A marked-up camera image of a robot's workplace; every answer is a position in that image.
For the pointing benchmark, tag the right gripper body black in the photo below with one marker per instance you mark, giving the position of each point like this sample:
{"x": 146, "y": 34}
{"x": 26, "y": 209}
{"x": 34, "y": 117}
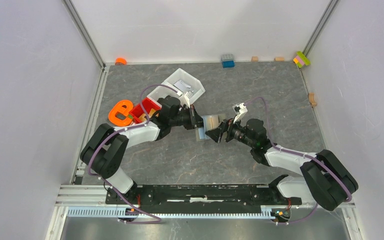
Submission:
{"x": 238, "y": 132}

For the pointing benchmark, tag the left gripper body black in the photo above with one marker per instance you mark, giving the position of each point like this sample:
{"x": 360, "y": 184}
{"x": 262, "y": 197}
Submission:
{"x": 182, "y": 118}

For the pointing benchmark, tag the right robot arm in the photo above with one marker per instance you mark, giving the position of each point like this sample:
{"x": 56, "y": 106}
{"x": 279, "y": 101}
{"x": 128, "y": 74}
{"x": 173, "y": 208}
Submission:
{"x": 329, "y": 182}

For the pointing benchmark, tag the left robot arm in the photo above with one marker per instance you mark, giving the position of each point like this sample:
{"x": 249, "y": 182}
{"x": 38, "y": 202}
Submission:
{"x": 104, "y": 152}

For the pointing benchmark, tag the silver card in bin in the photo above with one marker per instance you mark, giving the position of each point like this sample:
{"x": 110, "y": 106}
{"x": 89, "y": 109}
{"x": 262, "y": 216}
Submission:
{"x": 183, "y": 86}

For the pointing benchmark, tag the red plastic bin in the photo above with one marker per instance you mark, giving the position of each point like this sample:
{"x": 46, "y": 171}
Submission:
{"x": 148, "y": 104}

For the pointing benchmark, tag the wooden blocks in red bin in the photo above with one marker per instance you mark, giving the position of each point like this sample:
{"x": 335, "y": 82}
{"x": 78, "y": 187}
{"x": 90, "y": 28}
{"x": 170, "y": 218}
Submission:
{"x": 144, "y": 117}

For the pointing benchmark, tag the white plastic bin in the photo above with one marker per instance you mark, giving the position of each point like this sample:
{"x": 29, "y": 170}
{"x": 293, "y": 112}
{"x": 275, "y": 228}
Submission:
{"x": 161, "y": 91}

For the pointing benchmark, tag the orange tape dispenser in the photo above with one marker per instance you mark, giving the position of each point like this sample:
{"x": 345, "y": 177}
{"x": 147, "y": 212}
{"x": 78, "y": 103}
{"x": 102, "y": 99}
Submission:
{"x": 119, "y": 115}

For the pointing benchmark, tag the blue toy brick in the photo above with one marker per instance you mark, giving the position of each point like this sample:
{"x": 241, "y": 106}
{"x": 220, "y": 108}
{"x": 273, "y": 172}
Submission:
{"x": 227, "y": 60}

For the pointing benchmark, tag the curved wooden piece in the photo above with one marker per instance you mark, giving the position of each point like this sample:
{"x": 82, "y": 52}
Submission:
{"x": 312, "y": 99}

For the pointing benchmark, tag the orange round piece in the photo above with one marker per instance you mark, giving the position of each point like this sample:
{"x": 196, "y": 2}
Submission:
{"x": 120, "y": 61}

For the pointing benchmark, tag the flat wooden block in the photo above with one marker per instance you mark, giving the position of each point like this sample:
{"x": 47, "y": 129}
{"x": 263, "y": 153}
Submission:
{"x": 279, "y": 59}

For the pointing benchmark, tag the green pink toy bricks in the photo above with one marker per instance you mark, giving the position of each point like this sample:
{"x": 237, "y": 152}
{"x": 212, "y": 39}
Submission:
{"x": 301, "y": 60}

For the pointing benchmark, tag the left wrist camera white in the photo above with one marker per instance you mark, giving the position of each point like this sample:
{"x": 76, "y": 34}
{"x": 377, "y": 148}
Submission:
{"x": 185, "y": 99}

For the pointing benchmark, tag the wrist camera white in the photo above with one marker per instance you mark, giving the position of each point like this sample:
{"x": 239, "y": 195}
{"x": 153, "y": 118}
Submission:
{"x": 185, "y": 99}
{"x": 240, "y": 110}

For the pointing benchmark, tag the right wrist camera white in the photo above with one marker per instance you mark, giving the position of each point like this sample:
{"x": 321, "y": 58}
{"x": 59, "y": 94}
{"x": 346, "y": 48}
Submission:
{"x": 240, "y": 110}

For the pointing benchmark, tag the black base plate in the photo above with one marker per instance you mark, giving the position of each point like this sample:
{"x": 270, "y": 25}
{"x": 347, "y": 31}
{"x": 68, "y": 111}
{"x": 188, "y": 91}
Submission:
{"x": 207, "y": 198}

